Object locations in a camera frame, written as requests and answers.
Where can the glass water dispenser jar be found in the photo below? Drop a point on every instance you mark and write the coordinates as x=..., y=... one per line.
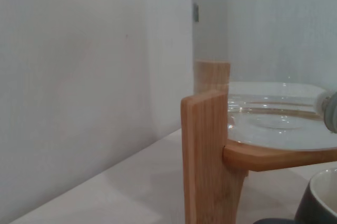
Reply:
x=263, y=37

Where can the black ceramic cup white inside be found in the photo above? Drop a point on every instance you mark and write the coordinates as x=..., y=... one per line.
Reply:
x=316, y=208

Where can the wooden dispenser stand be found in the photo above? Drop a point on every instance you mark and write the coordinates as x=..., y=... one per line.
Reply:
x=202, y=142

